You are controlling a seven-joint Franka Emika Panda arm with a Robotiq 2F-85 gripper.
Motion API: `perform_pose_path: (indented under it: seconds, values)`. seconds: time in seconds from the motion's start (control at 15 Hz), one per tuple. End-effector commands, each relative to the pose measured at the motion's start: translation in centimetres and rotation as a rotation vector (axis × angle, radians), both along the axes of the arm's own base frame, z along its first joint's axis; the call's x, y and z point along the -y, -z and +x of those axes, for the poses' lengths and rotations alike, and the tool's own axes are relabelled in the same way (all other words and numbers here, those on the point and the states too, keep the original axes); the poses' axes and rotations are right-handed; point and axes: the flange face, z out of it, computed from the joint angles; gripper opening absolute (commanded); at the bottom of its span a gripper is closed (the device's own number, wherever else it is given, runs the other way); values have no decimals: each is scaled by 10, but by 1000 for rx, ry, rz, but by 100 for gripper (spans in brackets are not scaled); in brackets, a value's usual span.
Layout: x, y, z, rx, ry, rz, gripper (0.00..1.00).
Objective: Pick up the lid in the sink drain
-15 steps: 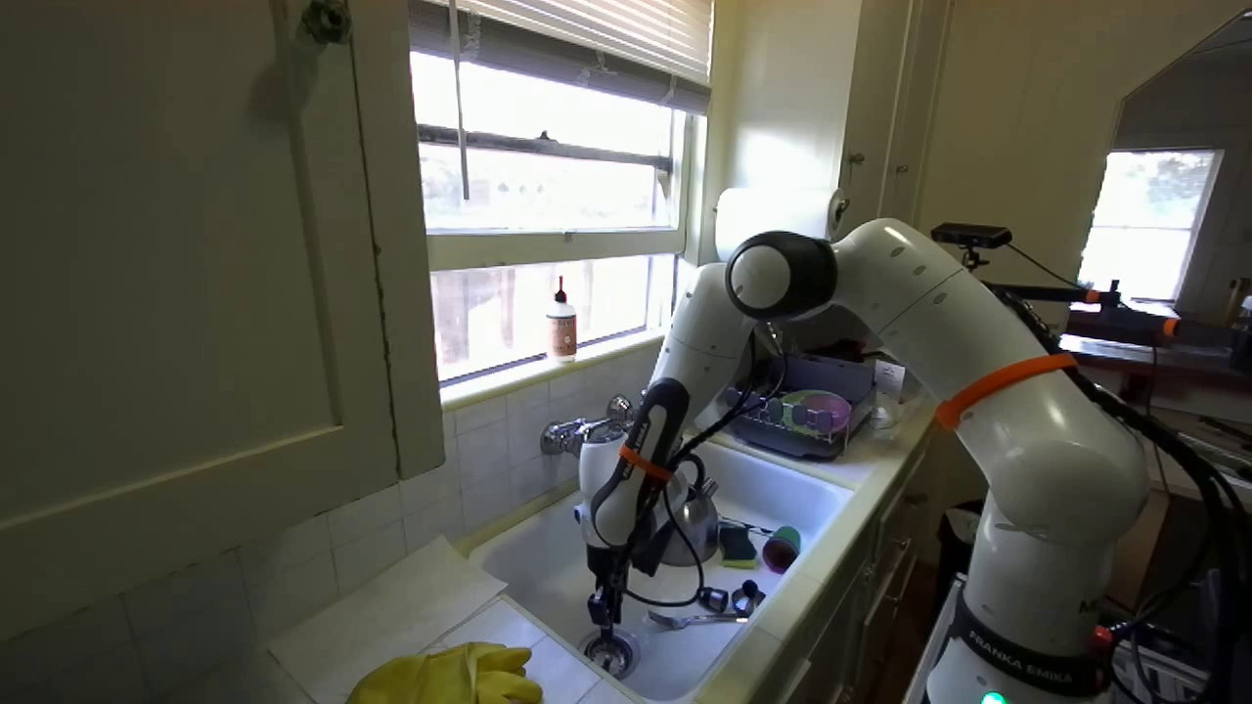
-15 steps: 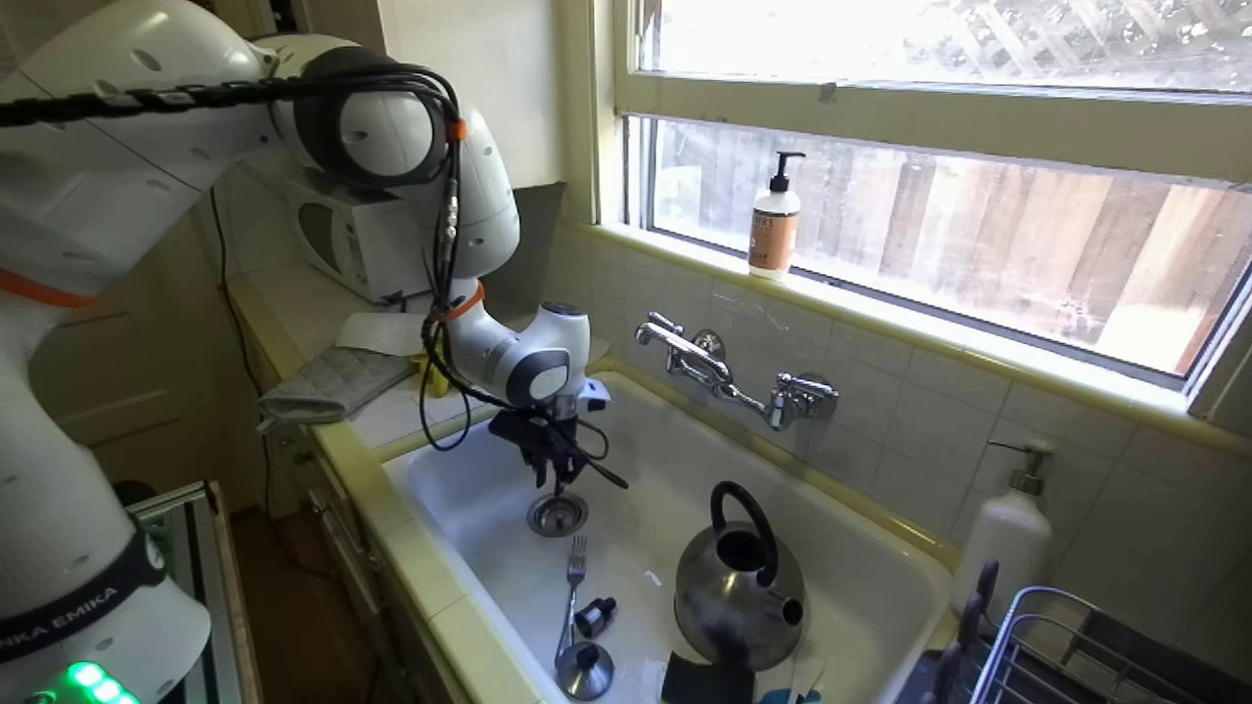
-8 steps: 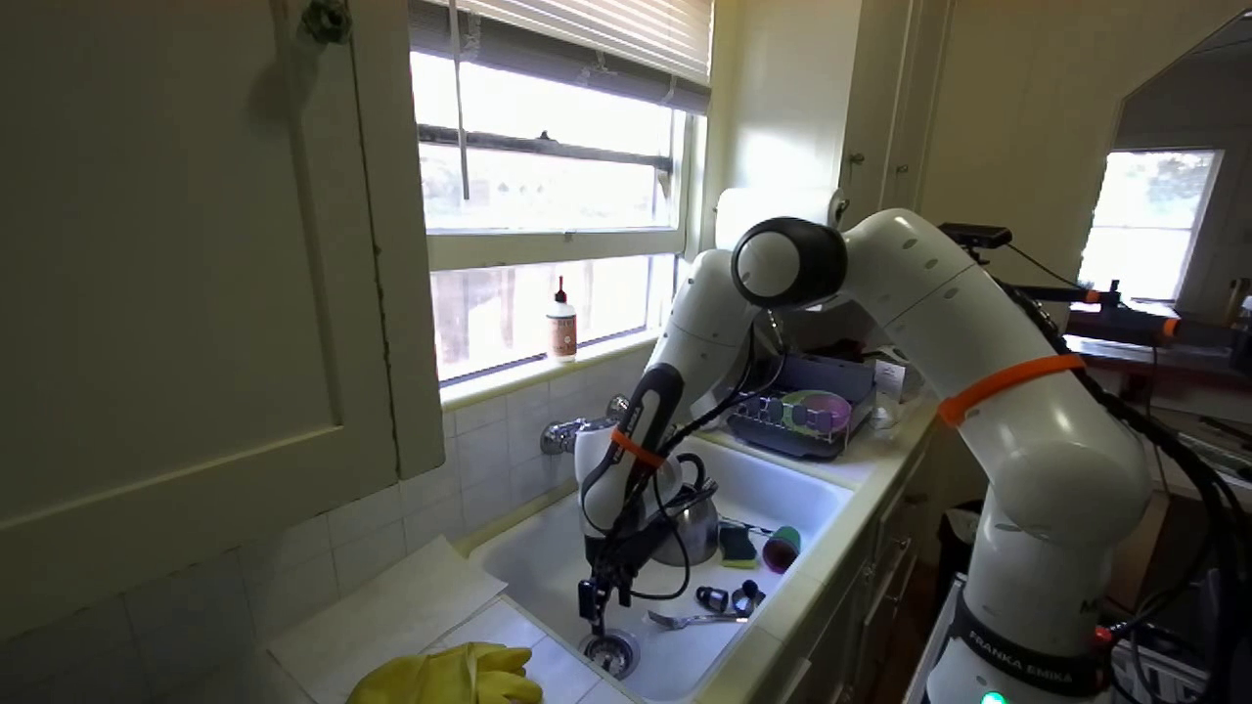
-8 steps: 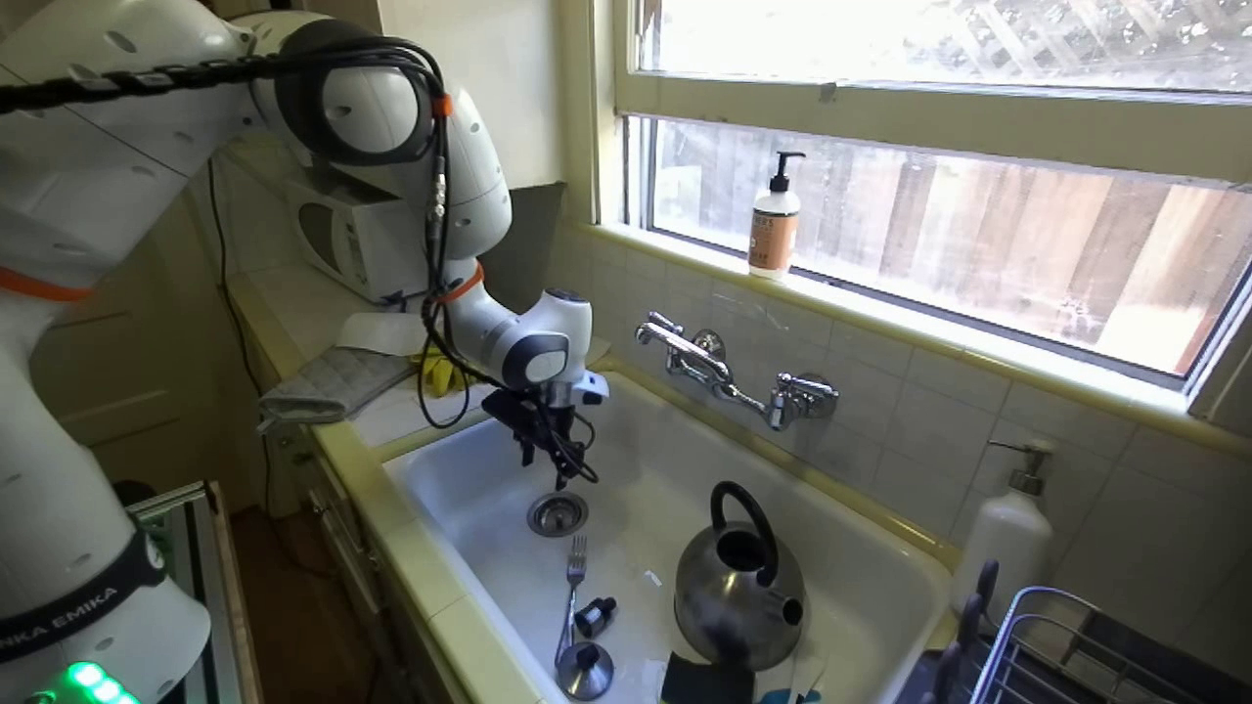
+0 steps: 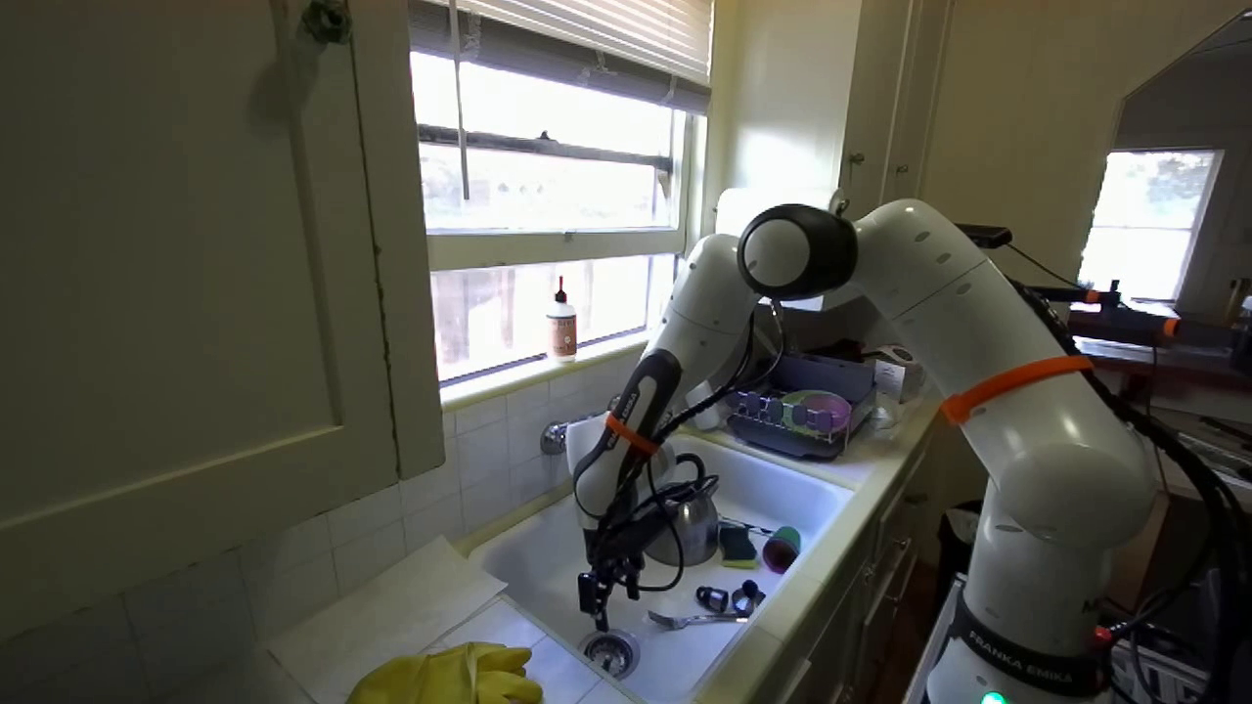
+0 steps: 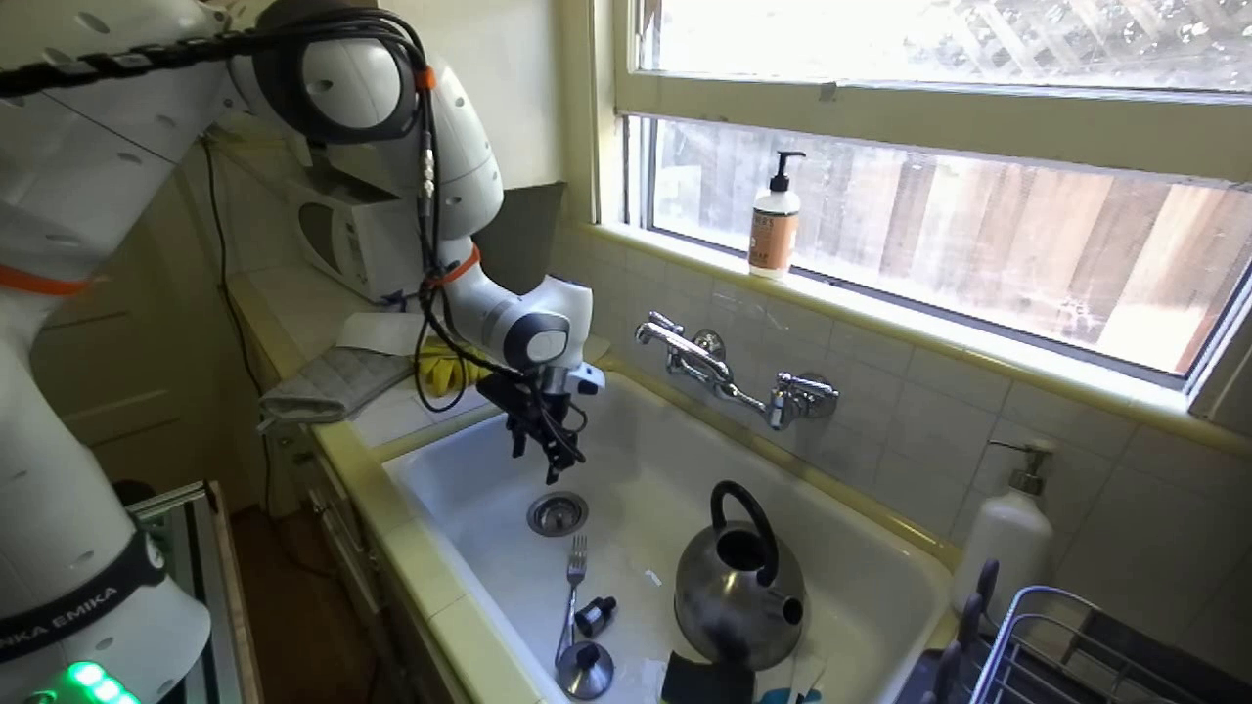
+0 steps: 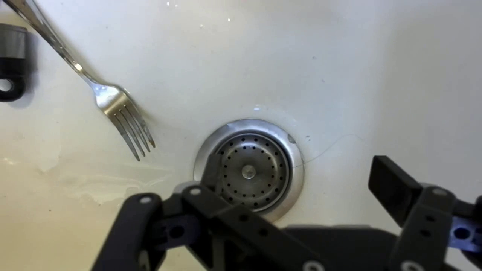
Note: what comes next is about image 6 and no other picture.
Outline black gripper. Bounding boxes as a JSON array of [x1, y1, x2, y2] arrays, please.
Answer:
[[474, 368, 590, 487]]

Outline white ceramic sink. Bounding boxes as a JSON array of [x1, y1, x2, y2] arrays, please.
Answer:
[[381, 368, 955, 704]]

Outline chrome sink faucet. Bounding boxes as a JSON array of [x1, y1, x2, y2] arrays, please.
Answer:
[[633, 311, 840, 436]]

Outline under sink cabinet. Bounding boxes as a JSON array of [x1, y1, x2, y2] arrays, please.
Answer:
[[296, 444, 454, 704]]

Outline silver fork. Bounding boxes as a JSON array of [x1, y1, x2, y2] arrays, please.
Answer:
[[552, 534, 595, 661]]

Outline yellow rubber glove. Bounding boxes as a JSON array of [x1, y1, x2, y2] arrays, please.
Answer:
[[412, 339, 494, 405]]

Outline small black knob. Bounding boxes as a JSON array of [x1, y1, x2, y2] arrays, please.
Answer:
[[573, 596, 624, 643]]

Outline stainless steel kettle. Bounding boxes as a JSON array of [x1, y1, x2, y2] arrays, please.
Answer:
[[668, 479, 811, 674]]

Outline folded light dish towel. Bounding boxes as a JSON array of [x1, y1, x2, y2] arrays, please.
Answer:
[[254, 311, 427, 431]]

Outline white paper towel dispenser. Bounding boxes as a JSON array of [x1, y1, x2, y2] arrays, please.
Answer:
[[295, 171, 444, 307]]

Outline dark sponge with teal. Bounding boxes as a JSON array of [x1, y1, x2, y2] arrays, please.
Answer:
[[659, 646, 758, 704]]

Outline brown soap pump bottle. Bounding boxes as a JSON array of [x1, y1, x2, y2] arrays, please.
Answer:
[[749, 148, 811, 277]]

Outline metal robot cart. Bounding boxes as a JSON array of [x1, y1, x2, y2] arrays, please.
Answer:
[[131, 479, 267, 704]]

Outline white plastic pump bottle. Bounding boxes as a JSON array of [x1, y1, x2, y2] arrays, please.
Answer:
[[955, 440, 1055, 622]]

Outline dark grey dish rack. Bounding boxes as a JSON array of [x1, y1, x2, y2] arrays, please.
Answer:
[[895, 561, 1252, 704]]

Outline metal sink drain ring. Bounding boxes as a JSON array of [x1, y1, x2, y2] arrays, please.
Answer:
[[524, 488, 590, 540]]

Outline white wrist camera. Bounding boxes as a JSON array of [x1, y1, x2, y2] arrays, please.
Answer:
[[562, 362, 610, 405]]

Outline narrow orange strap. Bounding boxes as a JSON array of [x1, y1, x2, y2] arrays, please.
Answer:
[[421, 247, 484, 299]]

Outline white wall cabinet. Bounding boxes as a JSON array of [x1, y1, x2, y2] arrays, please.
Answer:
[[427, 0, 573, 193]]

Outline window with white frame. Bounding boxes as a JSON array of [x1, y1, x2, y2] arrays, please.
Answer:
[[610, 0, 1252, 394]]

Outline wide orange strap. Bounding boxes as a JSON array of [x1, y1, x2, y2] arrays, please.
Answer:
[[0, 263, 91, 307]]

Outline black sleeved cable bundle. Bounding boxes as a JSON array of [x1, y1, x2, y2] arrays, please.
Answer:
[[0, 11, 421, 102]]

